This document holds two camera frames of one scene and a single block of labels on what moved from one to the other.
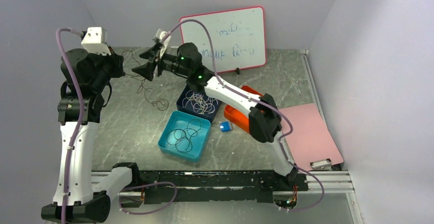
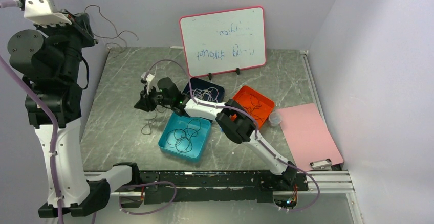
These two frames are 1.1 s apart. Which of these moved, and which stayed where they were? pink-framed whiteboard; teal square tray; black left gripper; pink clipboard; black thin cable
Moved: black left gripper
Stayed: teal square tray; pink clipboard; pink-framed whiteboard; black thin cable
